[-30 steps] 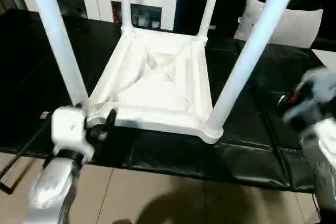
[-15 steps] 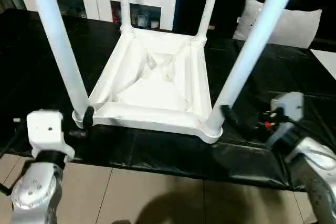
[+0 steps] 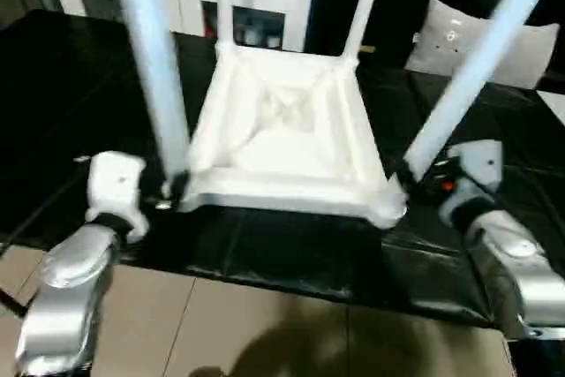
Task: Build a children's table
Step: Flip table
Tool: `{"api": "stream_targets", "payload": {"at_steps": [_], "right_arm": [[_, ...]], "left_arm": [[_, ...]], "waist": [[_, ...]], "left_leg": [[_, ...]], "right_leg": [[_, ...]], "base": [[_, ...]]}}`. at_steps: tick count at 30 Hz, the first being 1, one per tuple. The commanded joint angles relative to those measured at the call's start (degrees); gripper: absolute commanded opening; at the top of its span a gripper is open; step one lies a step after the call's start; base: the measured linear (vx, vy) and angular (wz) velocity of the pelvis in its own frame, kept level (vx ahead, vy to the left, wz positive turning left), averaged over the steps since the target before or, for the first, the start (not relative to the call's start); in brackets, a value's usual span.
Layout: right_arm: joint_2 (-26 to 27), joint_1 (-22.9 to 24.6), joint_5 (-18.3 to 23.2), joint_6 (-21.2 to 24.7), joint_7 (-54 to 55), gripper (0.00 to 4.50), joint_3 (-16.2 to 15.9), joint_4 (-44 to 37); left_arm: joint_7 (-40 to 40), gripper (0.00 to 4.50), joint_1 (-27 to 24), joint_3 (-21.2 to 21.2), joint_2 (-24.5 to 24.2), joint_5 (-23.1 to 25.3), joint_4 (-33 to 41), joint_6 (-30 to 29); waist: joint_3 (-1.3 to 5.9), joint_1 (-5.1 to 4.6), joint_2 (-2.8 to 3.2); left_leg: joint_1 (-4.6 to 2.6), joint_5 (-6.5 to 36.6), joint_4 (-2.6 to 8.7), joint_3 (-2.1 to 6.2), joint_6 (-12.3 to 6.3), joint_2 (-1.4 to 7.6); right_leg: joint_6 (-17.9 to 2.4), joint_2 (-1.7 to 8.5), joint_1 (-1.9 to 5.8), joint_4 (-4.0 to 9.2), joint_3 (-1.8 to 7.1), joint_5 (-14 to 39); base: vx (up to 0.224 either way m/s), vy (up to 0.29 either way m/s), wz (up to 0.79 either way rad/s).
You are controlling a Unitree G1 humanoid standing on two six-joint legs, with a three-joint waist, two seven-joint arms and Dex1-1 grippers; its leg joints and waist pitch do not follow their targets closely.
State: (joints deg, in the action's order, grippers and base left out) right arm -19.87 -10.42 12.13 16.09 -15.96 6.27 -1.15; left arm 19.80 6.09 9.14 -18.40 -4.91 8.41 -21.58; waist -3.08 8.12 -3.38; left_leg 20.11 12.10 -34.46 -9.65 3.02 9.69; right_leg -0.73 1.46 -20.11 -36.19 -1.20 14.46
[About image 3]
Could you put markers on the white plastic table leg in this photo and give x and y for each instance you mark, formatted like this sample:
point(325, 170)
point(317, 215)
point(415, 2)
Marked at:
point(476, 59)
point(225, 2)
point(154, 63)
point(364, 6)

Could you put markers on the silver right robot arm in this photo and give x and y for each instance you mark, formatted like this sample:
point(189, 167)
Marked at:
point(521, 266)

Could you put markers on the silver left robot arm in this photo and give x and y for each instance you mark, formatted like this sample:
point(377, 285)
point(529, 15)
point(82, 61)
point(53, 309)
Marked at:
point(66, 288)

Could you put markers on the black work mat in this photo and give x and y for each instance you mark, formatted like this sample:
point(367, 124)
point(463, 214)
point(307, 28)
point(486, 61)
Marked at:
point(66, 107)

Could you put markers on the white flat board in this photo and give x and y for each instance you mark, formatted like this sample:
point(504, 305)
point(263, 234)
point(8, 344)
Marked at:
point(554, 105)

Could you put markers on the grey cushion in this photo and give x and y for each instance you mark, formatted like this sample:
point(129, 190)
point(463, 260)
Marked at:
point(507, 50)

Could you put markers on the black table support leg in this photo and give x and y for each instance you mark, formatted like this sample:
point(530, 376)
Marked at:
point(13, 302)

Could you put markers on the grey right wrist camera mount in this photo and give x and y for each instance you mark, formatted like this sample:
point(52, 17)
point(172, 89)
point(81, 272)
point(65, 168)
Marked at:
point(481, 165)

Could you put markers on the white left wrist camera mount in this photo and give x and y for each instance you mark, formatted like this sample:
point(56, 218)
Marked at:
point(115, 187)

